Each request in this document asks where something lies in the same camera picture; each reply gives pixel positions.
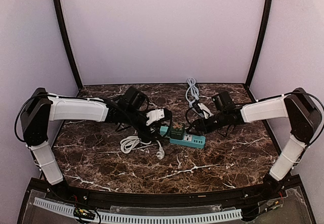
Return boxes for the white power cable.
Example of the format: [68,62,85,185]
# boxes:
[119,135,167,160]

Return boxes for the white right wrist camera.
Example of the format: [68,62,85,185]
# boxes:
[198,103,213,119]

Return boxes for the black frame post right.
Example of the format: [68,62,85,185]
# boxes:
[245,0,272,88]

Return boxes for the black frame post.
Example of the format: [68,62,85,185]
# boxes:
[245,0,272,88]
[53,0,83,91]

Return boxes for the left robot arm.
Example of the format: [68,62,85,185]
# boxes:
[15,87,173,186]

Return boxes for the small green circuit board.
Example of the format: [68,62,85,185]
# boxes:
[73,208,96,220]

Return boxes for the dark green decorated charger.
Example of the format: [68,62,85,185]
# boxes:
[170,122,185,140]

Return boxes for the teal power strip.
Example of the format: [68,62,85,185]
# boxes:
[166,131,206,149]

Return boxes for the black frame post left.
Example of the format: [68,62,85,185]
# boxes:
[53,0,83,91]

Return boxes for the white slotted cable duct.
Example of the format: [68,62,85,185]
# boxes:
[33,197,242,223]

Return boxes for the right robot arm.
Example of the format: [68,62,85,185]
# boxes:
[187,87,323,182]

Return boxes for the light blue power strip cable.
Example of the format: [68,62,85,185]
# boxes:
[185,77,203,116]

